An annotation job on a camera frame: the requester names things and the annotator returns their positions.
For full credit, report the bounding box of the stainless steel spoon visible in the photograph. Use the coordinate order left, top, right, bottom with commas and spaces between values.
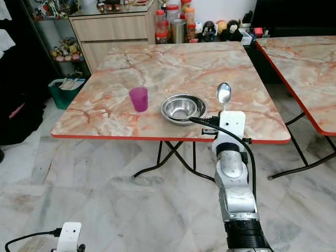
216, 82, 232, 112

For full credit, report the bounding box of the stainless steel bowl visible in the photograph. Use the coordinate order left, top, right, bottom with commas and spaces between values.
160, 94, 207, 126

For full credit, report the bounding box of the marble top folding table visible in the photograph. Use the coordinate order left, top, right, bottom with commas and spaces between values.
51, 41, 292, 183
256, 36, 336, 181

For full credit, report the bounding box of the purple plastic cup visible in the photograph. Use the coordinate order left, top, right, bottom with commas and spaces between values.
129, 87, 149, 112

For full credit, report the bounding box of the black plush toy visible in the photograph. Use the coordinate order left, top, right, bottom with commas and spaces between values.
202, 21, 216, 43
226, 19, 243, 42

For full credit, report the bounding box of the blue white small box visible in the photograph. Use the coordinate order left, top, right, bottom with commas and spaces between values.
240, 28, 256, 46

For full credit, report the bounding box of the stainless steel canister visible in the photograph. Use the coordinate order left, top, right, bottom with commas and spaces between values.
171, 19, 187, 44

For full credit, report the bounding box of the yellow plush toy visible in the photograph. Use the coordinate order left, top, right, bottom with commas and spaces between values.
216, 20, 228, 35

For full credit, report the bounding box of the orange filled plastic jar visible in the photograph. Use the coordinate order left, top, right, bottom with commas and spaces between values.
184, 6, 197, 43

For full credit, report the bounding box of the red lid plastic jar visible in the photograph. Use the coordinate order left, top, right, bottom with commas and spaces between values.
155, 9, 170, 45

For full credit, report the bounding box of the white filled red lid jar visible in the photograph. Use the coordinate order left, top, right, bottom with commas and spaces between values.
166, 4, 181, 22

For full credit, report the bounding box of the white hanging cloth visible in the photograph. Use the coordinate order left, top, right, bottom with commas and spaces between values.
0, 0, 12, 22
0, 29, 16, 58

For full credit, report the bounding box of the wooden drawer cabinet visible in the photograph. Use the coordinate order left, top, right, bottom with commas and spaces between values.
70, 4, 158, 72

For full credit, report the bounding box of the green plastic bin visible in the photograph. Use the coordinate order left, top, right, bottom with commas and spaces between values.
48, 78, 87, 110

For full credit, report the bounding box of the small plush toys cluster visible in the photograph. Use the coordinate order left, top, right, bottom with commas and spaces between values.
51, 37, 83, 62

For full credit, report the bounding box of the glass display shelf unit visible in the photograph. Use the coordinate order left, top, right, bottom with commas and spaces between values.
25, 0, 100, 75

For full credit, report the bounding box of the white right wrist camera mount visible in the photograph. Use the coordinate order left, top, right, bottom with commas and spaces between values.
212, 110, 246, 153

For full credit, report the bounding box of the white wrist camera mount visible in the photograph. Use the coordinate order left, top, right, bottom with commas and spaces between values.
212, 110, 246, 153
58, 222, 82, 252

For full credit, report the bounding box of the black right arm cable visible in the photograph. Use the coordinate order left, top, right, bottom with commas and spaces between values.
189, 116, 257, 198

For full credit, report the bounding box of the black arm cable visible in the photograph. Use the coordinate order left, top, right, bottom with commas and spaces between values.
189, 116, 257, 198
5, 228, 62, 252

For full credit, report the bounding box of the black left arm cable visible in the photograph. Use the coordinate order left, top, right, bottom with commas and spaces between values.
5, 228, 62, 252

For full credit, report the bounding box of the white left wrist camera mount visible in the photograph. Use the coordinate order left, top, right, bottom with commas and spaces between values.
58, 222, 82, 252

